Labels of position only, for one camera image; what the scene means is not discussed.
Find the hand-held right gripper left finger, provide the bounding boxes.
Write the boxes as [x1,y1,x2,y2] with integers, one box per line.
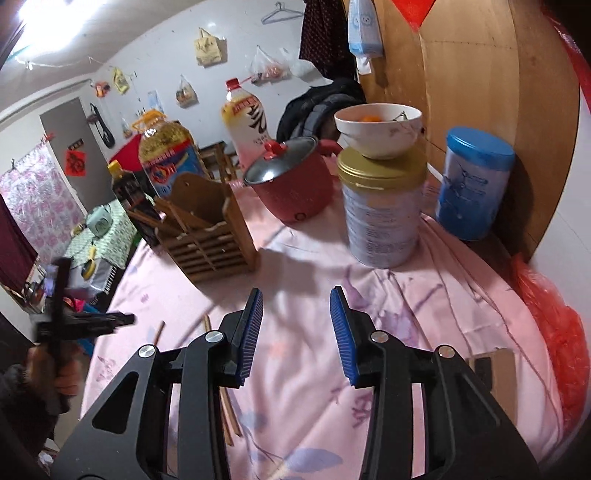
[50,287,265,480]

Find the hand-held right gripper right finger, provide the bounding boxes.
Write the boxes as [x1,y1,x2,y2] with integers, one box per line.
[329,285,543,480]

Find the wooden utensil holder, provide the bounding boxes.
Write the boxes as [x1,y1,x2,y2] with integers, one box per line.
[154,173,259,283]

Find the person's left forearm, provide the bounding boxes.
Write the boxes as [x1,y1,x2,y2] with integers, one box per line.
[0,364,71,467]

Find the person's left hand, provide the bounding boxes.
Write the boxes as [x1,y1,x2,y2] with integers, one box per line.
[25,342,88,398]

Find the small table with green cloth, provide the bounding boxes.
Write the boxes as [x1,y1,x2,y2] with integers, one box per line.
[62,198,139,296]

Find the pink floral tablecloth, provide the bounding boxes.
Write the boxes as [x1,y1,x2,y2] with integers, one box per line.
[81,178,566,480]

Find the dark red curtain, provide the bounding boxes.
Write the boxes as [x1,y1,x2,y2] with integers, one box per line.
[0,194,38,292]

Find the mint green rice cooker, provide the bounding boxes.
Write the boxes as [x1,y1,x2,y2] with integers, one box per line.
[85,206,114,236]

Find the pink floral curtain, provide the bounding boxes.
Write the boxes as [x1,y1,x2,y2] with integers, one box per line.
[0,143,86,252]

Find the tin can with gold lid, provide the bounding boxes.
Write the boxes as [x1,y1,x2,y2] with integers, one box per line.
[336,145,429,269]

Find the dark soy sauce bottle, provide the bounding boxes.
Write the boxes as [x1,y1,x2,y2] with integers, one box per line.
[107,160,162,247]

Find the red electric pot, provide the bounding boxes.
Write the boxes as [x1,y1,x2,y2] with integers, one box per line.
[242,136,345,225]

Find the flat wooden block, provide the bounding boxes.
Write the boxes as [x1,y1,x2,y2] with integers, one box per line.
[466,347,515,411]

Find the cooking oil jug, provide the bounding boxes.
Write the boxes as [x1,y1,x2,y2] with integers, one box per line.
[130,108,211,199]

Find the red cloth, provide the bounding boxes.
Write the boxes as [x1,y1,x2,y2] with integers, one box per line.
[115,135,145,163]

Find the wooden chair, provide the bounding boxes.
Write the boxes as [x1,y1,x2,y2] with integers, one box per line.
[200,141,242,182]

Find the grey door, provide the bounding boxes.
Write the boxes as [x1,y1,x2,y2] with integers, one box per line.
[39,97,117,217]

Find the blue lidded can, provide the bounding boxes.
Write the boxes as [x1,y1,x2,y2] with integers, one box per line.
[435,127,516,241]

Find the black hanging bag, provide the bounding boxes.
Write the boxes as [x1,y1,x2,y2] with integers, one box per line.
[89,103,116,149]

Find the white bowl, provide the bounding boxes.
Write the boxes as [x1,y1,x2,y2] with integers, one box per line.
[334,104,423,161]

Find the red capped beverage bottle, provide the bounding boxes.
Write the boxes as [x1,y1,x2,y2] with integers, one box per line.
[221,78,273,171]

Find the dark jacket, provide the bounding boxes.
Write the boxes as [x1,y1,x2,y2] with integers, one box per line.
[277,78,366,145]

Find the small clear plastic bag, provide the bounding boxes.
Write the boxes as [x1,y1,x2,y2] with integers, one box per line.
[175,76,199,108]

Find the clear plastic bag red contents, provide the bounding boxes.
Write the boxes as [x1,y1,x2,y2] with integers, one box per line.
[249,45,291,85]

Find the white plastic bag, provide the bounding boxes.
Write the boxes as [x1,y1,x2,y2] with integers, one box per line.
[285,47,334,87]

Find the round wooden board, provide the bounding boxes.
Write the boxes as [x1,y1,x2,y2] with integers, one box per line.
[344,0,581,259]

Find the yellow tote bag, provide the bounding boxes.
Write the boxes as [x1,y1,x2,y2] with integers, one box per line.
[194,28,228,68]

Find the hanging dark patterned garment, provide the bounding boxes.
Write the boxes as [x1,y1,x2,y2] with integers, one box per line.
[299,0,357,80]

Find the blue and white hanging bag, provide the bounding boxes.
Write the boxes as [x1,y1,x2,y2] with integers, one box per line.
[348,0,385,75]

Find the clothes hanger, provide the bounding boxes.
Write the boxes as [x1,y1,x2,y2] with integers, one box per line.
[261,2,304,25]

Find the red paper decoration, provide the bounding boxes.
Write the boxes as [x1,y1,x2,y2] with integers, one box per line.
[392,0,437,31]

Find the red diamond wall decoration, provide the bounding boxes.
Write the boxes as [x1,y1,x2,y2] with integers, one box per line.
[65,148,88,177]

